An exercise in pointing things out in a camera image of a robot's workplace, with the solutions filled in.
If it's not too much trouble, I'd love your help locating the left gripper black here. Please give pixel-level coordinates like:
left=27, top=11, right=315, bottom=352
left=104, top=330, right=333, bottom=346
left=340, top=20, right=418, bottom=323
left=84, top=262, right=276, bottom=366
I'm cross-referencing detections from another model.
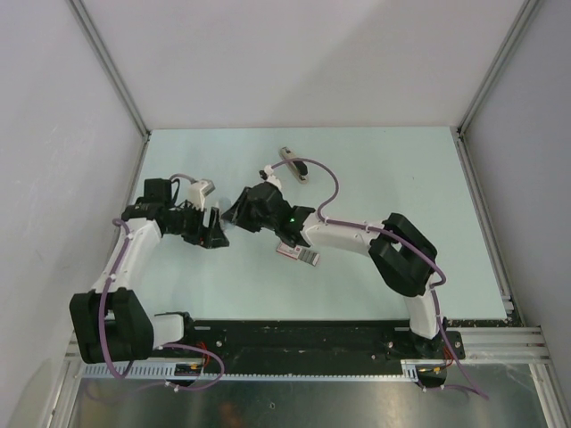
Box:
left=165, top=200, right=229, bottom=249

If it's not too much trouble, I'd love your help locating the red staple box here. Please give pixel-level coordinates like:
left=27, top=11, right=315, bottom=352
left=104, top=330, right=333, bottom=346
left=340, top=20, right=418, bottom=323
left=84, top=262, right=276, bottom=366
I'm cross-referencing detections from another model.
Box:
left=277, top=243, right=320, bottom=267

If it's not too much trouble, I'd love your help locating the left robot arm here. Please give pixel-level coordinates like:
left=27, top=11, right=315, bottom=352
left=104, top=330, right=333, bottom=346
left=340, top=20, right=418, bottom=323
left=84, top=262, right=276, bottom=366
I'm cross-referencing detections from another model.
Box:
left=69, top=174, right=229, bottom=364

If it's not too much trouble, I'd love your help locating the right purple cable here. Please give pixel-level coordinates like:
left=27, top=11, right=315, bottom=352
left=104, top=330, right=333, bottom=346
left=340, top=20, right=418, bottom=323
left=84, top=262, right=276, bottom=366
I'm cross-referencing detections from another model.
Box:
left=269, top=157, right=490, bottom=399

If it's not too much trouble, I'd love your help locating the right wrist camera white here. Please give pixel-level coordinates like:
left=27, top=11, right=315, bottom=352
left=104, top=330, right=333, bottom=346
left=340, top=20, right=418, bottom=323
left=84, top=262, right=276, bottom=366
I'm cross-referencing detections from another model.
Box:
left=259, top=165, right=282, bottom=189

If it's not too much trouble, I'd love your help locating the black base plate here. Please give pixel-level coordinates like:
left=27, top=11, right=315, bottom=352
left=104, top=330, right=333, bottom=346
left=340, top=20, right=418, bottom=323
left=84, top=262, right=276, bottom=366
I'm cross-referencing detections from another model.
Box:
left=145, top=318, right=465, bottom=376

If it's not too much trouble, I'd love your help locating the purple cable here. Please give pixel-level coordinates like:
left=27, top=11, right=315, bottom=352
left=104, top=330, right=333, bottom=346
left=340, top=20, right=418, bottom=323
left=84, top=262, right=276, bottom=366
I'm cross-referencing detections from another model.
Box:
left=269, top=157, right=490, bottom=399
left=97, top=172, right=228, bottom=393

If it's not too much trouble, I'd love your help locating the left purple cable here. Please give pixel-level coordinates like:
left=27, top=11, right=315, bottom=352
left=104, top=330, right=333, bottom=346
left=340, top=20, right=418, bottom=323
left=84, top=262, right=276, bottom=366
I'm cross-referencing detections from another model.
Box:
left=97, top=172, right=228, bottom=393

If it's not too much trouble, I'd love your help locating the aluminium frame rail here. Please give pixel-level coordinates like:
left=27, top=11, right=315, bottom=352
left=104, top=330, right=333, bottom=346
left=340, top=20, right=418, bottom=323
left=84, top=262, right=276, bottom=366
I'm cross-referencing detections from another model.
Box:
left=64, top=325, right=550, bottom=363

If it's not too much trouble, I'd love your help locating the beige black stapler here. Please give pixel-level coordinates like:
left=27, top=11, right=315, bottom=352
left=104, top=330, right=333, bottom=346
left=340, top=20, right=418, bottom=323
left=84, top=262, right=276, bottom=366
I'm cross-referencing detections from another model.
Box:
left=278, top=146, right=309, bottom=184

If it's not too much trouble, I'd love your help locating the grey slotted cable duct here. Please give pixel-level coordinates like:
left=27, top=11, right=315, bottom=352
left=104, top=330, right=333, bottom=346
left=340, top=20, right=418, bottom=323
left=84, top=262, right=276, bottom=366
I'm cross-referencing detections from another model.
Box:
left=79, top=358, right=420, bottom=383

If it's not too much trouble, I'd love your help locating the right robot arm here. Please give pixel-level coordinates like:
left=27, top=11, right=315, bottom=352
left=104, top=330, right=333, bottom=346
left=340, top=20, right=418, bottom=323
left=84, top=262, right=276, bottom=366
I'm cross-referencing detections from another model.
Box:
left=222, top=182, right=446, bottom=358

